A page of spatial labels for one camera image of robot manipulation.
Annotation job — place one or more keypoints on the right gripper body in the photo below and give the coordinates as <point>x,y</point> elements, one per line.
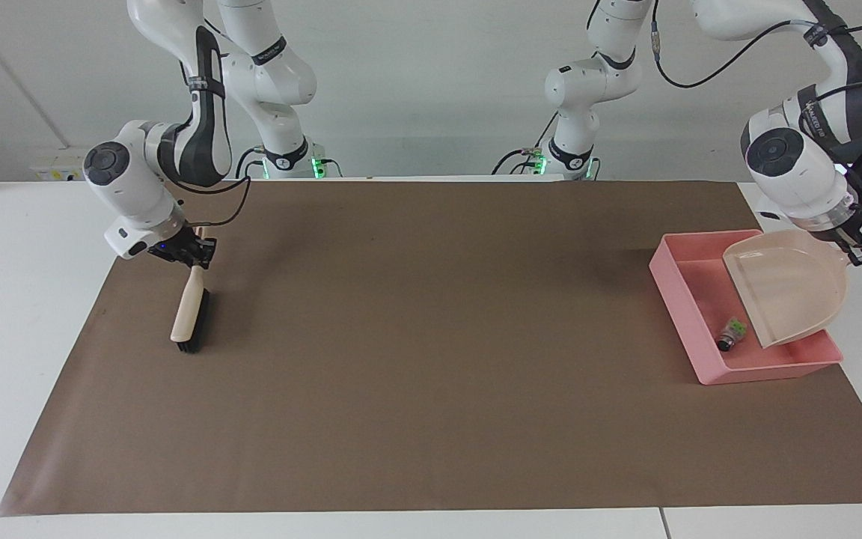
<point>175,248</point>

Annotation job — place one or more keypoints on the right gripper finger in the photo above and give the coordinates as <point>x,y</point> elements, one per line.
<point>197,238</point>
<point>205,260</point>

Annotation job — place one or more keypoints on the beige plastic dustpan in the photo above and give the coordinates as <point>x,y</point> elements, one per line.
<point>790,292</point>

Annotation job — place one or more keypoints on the beige brush with black bristles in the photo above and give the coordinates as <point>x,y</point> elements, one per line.
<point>188,311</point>

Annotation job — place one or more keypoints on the small green black electronic part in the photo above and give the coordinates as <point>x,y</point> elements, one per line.
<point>732,333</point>

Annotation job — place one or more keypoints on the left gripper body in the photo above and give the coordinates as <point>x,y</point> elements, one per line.
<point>852,227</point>

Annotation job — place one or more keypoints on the white wall socket strip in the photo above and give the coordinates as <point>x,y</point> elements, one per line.
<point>57,168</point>

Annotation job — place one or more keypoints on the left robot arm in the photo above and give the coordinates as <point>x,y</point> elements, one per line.
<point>790,161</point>

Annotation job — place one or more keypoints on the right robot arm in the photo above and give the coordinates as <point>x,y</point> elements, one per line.
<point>139,191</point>

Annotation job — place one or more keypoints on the pink plastic tray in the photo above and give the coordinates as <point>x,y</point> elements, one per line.
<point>689,314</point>

